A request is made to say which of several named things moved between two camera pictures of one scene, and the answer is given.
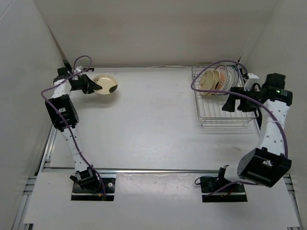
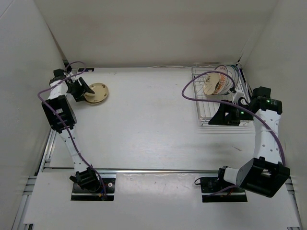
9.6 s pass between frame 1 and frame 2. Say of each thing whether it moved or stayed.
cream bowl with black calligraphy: moved
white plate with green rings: stayed
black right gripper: moved
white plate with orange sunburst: stayed
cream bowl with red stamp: moved
